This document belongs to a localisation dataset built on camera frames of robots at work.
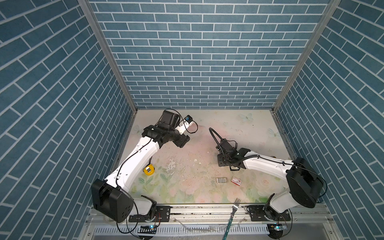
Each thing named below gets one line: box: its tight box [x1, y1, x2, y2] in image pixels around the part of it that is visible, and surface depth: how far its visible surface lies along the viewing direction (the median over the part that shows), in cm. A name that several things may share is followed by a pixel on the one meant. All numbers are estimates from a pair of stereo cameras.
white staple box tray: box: [216, 177, 227, 184], surface depth 86 cm
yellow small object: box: [143, 163, 155, 176], surface depth 88 cm
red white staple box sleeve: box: [231, 176, 242, 187], surface depth 86 cm
